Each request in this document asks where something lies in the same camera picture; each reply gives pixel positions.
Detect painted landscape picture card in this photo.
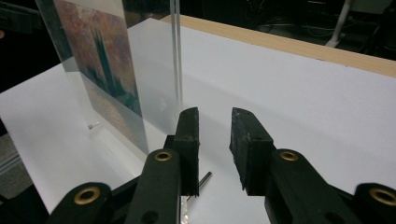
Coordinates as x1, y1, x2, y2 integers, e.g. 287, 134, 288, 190
52, 0, 150, 156

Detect white table leg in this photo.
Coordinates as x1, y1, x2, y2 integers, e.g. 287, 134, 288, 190
324, 0, 355, 49

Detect aluminium floor rail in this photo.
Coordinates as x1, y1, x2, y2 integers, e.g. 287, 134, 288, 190
0, 153, 23, 175

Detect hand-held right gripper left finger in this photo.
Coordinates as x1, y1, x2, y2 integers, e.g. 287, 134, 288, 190
123, 106, 201, 224

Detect clear acrylic picture frame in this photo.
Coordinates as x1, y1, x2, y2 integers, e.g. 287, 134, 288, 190
34, 0, 191, 224

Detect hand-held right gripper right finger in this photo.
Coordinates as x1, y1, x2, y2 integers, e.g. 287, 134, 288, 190
229, 106, 363, 224

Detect light wooden table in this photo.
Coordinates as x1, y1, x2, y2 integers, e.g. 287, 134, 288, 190
161, 13, 396, 79

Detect black floor cables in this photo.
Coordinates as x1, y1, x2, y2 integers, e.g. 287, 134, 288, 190
256, 17, 345, 40

